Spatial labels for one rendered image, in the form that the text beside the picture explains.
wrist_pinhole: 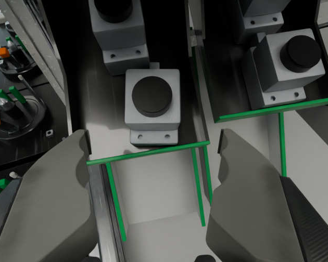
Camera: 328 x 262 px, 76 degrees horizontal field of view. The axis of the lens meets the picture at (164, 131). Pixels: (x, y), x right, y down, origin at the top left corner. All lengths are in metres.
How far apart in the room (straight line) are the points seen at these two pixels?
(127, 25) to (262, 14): 0.15
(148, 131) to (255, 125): 0.25
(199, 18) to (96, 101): 0.14
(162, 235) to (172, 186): 0.18
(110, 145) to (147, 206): 0.19
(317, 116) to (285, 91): 1.82
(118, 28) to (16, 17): 0.09
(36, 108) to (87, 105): 0.40
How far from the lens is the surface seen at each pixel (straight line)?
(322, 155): 0.70
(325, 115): 2.10
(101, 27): 0.20
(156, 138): 0.19
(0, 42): 1.02
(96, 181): 0.48
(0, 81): 0.82
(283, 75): 0.21
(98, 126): 0.23
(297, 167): 0.65
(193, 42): 0.29
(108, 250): 0.44
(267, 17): 0.28
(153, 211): 0.39
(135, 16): 0.20
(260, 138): 0.41
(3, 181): 0.48
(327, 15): 1.28
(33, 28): 0.24
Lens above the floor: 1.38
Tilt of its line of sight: 56 degrees down
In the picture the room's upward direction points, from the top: 6 degrees counter-clockwise
